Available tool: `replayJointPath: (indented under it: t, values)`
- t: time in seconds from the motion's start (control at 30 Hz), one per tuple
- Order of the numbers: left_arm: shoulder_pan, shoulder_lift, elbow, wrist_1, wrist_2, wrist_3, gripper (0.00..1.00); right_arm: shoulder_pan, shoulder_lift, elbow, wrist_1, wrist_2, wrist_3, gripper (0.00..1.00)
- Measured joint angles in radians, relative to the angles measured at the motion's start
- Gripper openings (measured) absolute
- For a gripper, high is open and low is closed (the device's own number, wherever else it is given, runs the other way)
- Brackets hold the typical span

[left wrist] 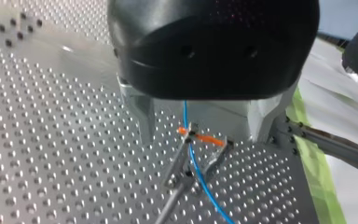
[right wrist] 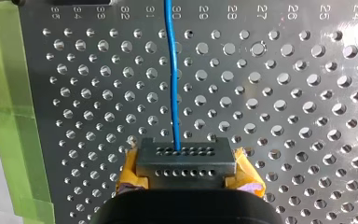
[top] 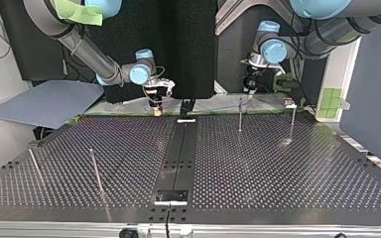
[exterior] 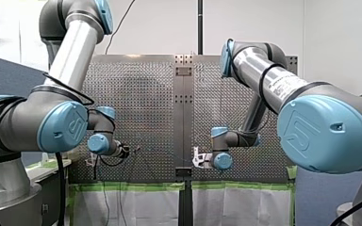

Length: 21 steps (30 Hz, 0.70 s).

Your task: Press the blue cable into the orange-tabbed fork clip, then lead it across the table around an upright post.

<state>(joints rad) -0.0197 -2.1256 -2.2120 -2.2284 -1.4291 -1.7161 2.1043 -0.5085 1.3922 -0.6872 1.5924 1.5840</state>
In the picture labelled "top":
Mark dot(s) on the metal post with orange clip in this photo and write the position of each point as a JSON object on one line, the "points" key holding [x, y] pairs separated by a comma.
{"points": [[292, 114]]}

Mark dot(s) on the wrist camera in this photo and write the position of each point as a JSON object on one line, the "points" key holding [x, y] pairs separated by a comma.
{"points": [[279, 70], [164, 85]]}

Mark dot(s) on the connector holder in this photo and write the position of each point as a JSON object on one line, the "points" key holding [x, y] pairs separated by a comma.
{"points": [[186, 113]]}

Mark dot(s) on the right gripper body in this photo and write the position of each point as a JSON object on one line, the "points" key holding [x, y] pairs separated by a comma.
{"points": [[155, 100]]}

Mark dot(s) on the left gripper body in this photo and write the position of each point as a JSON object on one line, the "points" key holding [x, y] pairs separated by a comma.
{"points": [[251, 79]]}

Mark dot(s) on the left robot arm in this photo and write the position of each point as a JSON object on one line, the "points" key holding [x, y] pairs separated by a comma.
{"points": [[330, 31]]}

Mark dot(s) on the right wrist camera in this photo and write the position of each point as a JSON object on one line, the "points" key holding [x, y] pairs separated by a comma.
{"points": [[164, 85]]}

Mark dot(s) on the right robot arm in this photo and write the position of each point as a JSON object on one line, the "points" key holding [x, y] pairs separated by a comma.
{"points": [[89, 54]]}

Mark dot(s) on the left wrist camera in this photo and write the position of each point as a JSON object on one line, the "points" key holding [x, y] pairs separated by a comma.
{"points": [[279, 70]]}

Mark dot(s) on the grey board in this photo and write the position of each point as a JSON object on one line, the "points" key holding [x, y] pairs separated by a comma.
{"points": [[46, 102]]}

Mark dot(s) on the black panel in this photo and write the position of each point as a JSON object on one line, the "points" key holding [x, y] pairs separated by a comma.
{"points": [[185, 49]]}

